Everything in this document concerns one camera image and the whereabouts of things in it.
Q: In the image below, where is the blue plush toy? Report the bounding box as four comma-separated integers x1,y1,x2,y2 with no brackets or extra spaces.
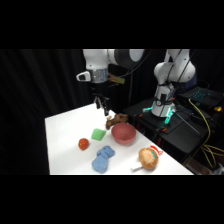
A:
91,145,116,174

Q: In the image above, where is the pink bowl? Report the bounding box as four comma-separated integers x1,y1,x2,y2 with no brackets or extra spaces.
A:
110,122,137,146

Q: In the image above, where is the red ball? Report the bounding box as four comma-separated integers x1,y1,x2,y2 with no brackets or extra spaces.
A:
78,137,90,151

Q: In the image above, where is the black laptop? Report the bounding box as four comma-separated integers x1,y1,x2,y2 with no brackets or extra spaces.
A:
178,85,224,109

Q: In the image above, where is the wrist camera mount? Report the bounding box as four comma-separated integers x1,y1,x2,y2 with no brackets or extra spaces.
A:
107,74,126,86

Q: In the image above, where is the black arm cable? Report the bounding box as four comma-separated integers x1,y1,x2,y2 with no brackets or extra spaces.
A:
108,49,154,79

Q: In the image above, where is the black robot stand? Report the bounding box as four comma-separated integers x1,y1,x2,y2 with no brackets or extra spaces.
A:
123,97,224,164

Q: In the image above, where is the brown plush toy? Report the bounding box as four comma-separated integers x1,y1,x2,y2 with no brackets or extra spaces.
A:
105,112,130,131

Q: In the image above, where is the yellow cable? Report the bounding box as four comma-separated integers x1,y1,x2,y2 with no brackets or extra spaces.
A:
188,98,224,169

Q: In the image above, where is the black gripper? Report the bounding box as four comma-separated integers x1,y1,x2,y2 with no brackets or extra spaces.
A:
91,80,110,117

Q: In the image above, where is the green block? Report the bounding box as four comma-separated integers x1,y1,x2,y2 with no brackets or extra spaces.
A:
90,128,107,142

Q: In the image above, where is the orange round plush toy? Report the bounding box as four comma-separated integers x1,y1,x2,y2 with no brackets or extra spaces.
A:
130,145,164,173

